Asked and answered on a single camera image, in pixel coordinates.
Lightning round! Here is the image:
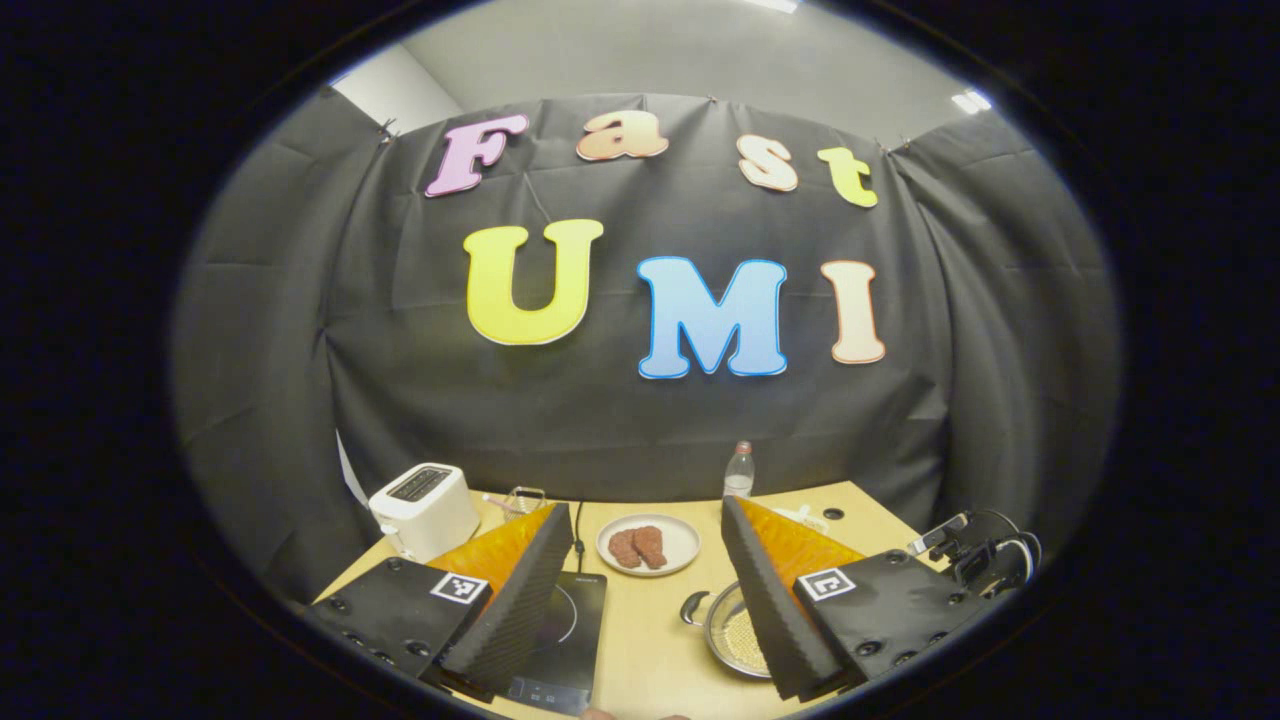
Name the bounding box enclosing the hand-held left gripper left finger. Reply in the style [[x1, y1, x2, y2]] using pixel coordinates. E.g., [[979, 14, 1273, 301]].
[[305, 502, 576, 703]]

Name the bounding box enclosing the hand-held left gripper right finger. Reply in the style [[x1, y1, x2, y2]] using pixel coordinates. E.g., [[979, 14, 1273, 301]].
[[720, 495, 991, 701]]

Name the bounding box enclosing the black induction cooktop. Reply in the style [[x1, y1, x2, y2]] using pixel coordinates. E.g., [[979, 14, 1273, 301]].
[[505, 570, 608, 717]]

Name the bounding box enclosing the stainless steel pot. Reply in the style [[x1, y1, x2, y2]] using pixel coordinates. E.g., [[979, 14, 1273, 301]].
[[680, 580, 776, 681]]

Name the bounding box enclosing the pile of soybeans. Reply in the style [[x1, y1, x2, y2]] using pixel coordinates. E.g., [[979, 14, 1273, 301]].
[[722, 603, 773, 673]]

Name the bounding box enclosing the round white plate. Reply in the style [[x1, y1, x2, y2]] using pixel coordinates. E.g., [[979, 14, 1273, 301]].
[[596, 513, 701, 578]]

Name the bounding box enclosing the white toaster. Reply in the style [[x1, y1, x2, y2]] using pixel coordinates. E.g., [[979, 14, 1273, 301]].
[[368, 462, 481, 564]]

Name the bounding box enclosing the clear plastic water bottle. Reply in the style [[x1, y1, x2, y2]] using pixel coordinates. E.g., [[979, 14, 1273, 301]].
[[723, 441, 756, 499]]

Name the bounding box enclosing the black backdrop cloth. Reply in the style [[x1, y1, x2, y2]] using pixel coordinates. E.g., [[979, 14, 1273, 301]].
[[170, 90, 1121, 606]]

